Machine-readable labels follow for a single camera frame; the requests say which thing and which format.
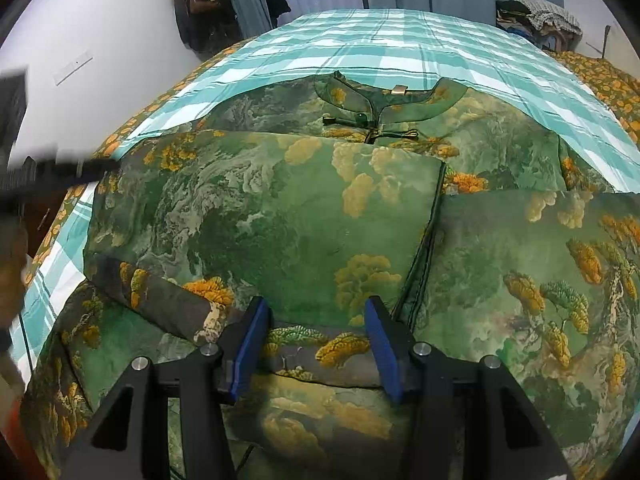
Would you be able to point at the clothes pile by bed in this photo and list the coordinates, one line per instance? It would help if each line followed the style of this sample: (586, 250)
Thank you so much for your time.
(541, 22)

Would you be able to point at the hanging coats on wall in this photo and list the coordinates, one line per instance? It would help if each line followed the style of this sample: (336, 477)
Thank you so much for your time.
(207, 26)

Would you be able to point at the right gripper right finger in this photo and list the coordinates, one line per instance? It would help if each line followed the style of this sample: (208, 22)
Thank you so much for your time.
(472, 418)

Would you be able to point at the white wall switch plate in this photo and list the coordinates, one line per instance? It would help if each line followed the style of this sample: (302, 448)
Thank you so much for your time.
(72, 67)

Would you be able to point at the orange floral green quilt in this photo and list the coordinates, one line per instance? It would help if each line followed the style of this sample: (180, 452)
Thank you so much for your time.
(607, 85)

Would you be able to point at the teal white plaid bedsheet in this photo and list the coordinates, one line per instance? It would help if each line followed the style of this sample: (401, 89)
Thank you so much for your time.
(388, 47)

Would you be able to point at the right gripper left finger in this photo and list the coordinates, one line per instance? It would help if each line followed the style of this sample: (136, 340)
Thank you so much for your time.
(127, 438)

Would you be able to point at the left hand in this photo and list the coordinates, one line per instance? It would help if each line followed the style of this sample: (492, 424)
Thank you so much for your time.
(14, 245)

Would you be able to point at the green landscape print garment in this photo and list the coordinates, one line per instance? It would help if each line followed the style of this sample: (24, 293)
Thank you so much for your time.
(481, 230)

